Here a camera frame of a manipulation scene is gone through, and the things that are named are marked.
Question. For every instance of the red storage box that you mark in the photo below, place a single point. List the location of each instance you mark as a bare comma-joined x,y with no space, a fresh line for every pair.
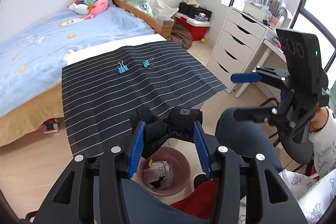
197,29

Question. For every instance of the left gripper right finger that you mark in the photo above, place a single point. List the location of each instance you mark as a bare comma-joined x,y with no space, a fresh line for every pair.
268,199

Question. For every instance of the black storage baskets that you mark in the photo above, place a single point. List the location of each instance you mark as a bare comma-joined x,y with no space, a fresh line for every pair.
191,11

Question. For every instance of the black white-striped mat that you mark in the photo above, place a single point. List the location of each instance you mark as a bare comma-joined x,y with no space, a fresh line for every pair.
98,101

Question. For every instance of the white drawer cabinet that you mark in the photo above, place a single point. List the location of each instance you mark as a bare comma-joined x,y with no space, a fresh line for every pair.
236,47

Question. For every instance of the pink plush toy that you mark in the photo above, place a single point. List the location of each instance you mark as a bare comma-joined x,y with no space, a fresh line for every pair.
97,8

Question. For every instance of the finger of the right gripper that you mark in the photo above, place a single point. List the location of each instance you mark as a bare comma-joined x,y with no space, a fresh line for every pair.
271,76
254,113

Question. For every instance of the blue binder clip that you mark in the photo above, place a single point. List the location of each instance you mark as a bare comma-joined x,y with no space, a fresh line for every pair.
122,67

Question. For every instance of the brown floor cushion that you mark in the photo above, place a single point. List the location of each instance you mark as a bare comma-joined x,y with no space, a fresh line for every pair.
181,36

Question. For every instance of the bed with blue blanket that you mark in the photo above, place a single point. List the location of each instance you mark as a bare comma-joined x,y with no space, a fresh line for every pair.
33,59

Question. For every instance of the pink trash bin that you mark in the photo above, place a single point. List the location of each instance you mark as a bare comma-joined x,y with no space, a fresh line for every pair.
165,173

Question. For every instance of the person's right hand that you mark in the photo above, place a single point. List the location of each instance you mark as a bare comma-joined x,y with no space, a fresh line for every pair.
319,121

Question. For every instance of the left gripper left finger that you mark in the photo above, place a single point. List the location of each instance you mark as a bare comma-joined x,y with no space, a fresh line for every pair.
90,190

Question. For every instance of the white plush toy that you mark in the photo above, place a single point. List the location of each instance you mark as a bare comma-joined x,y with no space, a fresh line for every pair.
80,9

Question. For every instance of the red slipper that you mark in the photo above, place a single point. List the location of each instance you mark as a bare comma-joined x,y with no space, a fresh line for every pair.
200,202

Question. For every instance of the teal binder clip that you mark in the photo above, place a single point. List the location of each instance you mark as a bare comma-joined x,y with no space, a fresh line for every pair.
148,63

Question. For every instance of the black fabric band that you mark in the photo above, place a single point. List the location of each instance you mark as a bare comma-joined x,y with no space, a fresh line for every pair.
179,124

